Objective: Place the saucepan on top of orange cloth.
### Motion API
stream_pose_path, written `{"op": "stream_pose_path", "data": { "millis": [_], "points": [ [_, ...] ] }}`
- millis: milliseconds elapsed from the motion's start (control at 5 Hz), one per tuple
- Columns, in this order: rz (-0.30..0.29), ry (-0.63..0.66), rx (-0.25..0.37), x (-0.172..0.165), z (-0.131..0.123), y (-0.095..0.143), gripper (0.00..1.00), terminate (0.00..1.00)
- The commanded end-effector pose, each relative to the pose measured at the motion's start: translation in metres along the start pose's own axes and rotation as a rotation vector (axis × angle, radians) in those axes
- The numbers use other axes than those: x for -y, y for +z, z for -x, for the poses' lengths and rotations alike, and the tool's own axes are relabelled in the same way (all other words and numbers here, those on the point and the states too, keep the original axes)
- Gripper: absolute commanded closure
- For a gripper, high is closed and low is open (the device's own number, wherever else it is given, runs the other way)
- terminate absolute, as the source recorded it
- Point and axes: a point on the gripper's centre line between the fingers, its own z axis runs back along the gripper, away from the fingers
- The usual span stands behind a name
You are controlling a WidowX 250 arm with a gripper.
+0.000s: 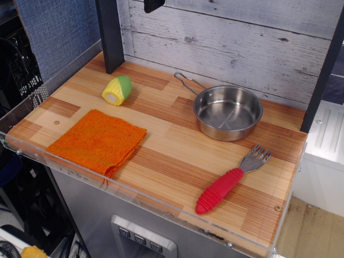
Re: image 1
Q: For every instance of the silver dispenser button panel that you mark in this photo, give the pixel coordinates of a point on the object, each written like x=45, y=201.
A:
x=133, y=240

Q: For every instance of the clear acrylic table guard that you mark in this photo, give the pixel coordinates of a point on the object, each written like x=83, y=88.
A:
x=158, y=186

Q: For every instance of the dark right shelf post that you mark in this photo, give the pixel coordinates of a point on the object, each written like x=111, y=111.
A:
x=324, y=75

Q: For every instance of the orange knitted cloth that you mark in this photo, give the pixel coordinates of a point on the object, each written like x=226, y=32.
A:
x=99, y=142

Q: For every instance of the white side cabinet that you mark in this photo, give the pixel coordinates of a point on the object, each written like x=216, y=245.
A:
x=319, y=180

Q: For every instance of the toy corn cob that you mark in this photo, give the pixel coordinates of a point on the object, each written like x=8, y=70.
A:
x=117, y=90

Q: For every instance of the yellow object bottom left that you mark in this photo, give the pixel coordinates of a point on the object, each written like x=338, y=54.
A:
x=33, y=252

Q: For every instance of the dark left shelf post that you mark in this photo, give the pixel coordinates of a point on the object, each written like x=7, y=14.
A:
x=109, y=25

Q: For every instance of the red handled metal fork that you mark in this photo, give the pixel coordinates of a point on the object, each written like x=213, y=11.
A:
x=219, y=189

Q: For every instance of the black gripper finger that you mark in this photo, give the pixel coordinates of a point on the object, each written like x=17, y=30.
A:
x=151, y=5

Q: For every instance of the stainless steel saucepan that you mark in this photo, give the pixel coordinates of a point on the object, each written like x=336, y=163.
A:
x=224, y=112

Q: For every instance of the dark shelf post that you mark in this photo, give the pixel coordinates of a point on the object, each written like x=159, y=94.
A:
x=109, y=25
x=324, y=75

